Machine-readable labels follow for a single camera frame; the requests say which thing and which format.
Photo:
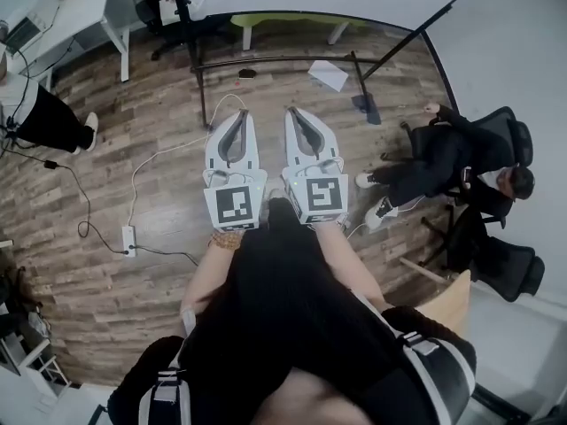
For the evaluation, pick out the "white paper bag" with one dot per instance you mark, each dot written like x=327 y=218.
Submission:
x=168 y=11

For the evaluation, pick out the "small black floor object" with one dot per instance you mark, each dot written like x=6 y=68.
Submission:
x=246 y=74

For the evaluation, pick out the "light wooden chair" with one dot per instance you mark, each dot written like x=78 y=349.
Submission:
x=449 y=303

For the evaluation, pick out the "black power adapter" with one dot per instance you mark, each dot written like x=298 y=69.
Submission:
x=51 y=164

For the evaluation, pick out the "white power strip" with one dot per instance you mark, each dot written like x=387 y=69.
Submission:
x=129 y=241

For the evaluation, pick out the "white desk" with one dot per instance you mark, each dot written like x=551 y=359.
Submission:
x=80 y=11

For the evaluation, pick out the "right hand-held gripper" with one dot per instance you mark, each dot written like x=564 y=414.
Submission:
x=321 y=195

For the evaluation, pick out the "person's black dress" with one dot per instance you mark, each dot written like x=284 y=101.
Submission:
x=274 y=303

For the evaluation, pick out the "black swivel chair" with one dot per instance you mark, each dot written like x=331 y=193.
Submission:
x=153 y=16

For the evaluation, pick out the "person's black fuzzy jacket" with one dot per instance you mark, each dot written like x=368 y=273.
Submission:
x=146 y=361

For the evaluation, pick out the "person's left forearm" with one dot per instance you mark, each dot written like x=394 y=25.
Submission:
x=204 y=277

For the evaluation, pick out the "folded white paper sheet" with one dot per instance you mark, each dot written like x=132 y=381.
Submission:
x=328 y=74

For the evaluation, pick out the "person's right forearm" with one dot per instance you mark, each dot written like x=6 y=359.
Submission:
x=350 y=268

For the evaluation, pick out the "green table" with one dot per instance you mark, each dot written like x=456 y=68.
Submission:
x=283 y=19

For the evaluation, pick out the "black mesh office chair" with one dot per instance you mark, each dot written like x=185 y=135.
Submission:
x=518 y=135
x=514 y=268

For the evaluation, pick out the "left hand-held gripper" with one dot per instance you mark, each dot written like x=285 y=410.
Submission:
x=232 y=206

